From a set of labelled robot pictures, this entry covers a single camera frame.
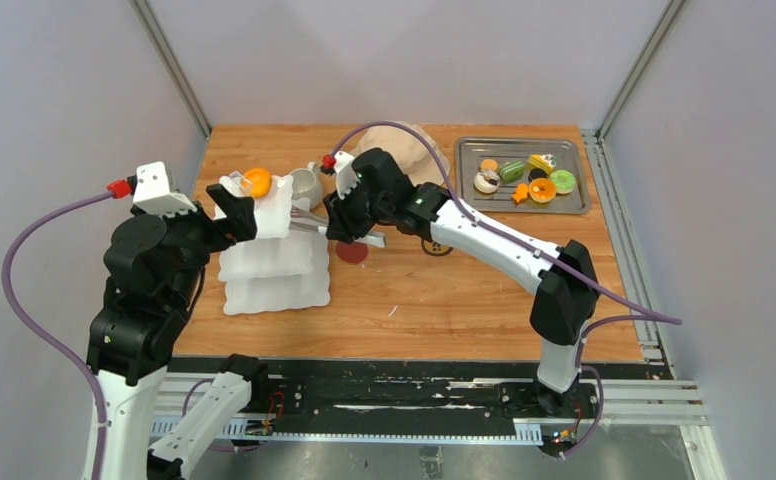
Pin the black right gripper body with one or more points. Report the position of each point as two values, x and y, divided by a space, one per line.
356 217

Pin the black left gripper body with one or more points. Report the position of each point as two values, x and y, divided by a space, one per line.
198 235

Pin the orange macaron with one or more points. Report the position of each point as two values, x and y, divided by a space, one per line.
256 182

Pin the metal food tongs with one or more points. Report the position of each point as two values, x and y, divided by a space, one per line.
306 221

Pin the white tiered dessert stand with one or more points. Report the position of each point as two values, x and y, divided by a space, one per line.
282 268

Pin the white chocolate donut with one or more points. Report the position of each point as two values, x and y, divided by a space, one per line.
486 181

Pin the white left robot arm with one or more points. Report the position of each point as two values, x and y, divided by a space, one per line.
131 344

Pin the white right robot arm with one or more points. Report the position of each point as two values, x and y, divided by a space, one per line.
558 277

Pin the beige bucket hat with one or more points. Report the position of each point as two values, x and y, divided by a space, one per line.
410 153

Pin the dark red round coaster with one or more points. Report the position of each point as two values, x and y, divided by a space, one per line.
351 253

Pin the yellow black round coaster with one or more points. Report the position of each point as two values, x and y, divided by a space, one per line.
435 249

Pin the white ceramic mug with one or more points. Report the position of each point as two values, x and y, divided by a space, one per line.
307 189

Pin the small orange round biscuit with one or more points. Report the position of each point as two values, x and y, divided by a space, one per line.
488 164

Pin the metal serving tray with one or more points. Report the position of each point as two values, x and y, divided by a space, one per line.
469 151

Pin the green macaron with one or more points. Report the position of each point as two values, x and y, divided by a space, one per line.
512 171

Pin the orange star cookie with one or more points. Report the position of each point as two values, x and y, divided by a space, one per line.
520 193

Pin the black round cookie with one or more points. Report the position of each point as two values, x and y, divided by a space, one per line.
536 174

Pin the orange frosted donut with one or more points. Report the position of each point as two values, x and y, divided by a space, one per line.
542 190

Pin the yellow cake slice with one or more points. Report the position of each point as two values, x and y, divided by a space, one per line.
546 162

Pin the green frosted donut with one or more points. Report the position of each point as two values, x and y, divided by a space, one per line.
564 181

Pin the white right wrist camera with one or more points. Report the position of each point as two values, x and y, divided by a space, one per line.
340 166

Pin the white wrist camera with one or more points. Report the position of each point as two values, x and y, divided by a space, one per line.
340 166
153 191

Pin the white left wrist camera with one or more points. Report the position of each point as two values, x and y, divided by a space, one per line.
153 191

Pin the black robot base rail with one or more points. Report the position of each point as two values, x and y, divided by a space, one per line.
495 403

